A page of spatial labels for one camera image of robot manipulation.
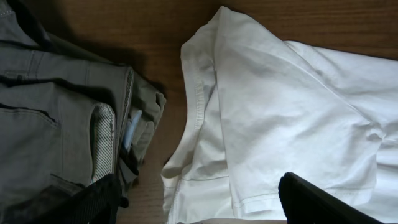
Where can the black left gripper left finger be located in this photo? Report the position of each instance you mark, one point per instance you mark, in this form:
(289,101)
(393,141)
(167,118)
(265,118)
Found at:
(96,204)

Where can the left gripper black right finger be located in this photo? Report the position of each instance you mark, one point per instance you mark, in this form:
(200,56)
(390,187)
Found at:
(305,203)

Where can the white printed t-shirt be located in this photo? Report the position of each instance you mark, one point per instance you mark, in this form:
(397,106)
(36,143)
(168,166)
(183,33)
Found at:
(258,107)

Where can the grey folded garment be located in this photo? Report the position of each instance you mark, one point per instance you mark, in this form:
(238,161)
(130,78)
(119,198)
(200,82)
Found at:
(68,118)

